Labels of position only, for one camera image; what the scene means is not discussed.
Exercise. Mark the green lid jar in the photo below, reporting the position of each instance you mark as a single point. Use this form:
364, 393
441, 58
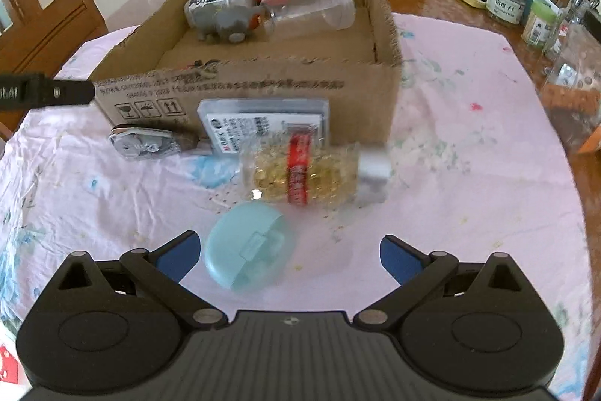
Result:
540, 23

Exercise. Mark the wooden chair far left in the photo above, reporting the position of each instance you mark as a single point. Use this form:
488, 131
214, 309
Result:
45, 44

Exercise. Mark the open cardboard box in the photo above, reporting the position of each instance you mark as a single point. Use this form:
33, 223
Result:
161, 72

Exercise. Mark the grey elephant toy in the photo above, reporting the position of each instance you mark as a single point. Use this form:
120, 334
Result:
231, 24

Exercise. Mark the clear plastic jar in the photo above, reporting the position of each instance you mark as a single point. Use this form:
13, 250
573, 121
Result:
287, 19

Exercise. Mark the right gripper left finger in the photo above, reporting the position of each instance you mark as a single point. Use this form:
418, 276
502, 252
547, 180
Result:
159, 272

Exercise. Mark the glass jar black lid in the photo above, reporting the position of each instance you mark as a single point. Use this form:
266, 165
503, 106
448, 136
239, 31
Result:
508, 11

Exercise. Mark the large clear snack jar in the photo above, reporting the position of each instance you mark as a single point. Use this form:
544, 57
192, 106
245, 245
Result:
571, 92

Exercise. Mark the light blue round case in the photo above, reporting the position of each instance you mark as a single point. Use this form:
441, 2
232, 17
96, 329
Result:
249, 247

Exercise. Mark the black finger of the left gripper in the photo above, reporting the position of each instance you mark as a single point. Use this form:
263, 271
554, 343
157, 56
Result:
36, 91

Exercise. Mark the pink floral tablecloth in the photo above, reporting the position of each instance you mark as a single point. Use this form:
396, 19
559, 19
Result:
476, 167

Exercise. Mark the capsule bottle silver lid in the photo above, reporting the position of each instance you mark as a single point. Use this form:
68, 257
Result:
302, 170

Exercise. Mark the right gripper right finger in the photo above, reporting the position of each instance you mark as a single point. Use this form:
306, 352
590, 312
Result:
419, 276

